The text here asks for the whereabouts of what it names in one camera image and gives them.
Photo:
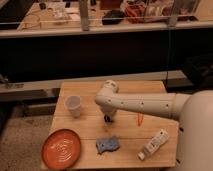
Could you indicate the black bag on shelf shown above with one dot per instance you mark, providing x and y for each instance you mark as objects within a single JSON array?
[{"x": 112, "y": 17}]

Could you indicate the white plastic bottle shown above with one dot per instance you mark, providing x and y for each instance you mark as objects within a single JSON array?
[{"x": 154, "y": 144}]

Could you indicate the black eraser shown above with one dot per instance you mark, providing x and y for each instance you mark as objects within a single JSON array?
[{"x": 107, "y": 119}]

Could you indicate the orange carrot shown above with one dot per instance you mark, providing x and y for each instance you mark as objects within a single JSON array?
[{"x": 140, "y": 118}]

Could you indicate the orange plate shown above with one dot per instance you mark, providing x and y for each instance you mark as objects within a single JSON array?
[{"x": 61, "y": 149}]

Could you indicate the orange tool on shelf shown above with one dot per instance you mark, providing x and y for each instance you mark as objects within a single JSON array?
[{"x": 135, "y": 13}]

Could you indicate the wooden table board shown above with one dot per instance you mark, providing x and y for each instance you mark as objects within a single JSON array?
[{"x": 90, "y": 126}]

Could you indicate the metal rail beam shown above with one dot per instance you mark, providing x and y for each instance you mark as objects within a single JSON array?
[{"x": 50, "y": 88}]

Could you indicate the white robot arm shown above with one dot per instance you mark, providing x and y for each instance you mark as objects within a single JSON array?
[{"x": 193, "y": 111}]

